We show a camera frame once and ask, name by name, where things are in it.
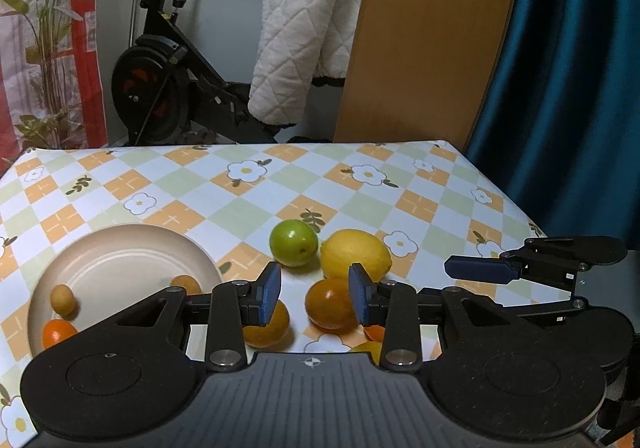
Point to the white quilted blanket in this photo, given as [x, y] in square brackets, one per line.
[295, 38]

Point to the black exercise bike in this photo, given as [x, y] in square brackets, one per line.
[145, 98]

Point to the red printed wall cloth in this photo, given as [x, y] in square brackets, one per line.
[85, 3]

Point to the yellow lemon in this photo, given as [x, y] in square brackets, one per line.
[350, 250]
[367, 352]

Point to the checked floral tablecloth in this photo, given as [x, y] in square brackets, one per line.
[200, 188]

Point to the green round fruit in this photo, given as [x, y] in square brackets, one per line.
[294, 243]

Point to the teal curtain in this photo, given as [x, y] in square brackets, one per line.
[575, 103]

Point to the wooden board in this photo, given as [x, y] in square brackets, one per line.
[425, 53]

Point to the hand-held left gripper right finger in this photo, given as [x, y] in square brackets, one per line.
[357, 298]

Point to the greenish orange tangerine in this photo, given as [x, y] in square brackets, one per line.
[327, 303]

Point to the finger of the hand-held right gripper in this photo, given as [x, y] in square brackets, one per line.
[550, 310]
[480, 268]

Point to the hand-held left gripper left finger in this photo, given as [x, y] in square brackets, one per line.
[270, 293]

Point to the beige round plate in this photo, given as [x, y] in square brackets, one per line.
[125, 268]

